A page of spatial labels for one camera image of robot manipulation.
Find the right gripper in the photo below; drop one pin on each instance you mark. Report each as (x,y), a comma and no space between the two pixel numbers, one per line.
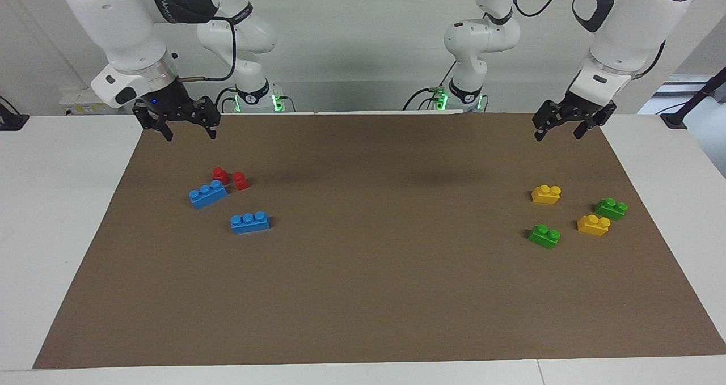
(165,98)

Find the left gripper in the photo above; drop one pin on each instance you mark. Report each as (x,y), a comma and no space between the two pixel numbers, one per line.
(584,105)

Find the black stand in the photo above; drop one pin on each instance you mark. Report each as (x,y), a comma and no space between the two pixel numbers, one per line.
(693,98)
(11,119)

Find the yellow block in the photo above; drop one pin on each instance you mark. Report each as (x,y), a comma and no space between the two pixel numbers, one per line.
(545,195)
(592,226)

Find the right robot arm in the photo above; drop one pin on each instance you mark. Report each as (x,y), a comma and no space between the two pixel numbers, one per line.
(125,28)

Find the small red block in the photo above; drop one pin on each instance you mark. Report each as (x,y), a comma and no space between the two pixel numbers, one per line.
(220,175)
(240,181)

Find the long blue block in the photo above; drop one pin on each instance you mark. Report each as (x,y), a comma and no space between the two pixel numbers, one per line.
(207,195)
(250,224)

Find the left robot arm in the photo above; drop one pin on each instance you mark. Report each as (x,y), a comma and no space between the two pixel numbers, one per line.
(629,22)

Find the green block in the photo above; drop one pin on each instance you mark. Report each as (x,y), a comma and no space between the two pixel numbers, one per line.
(544,237)
(610,210)

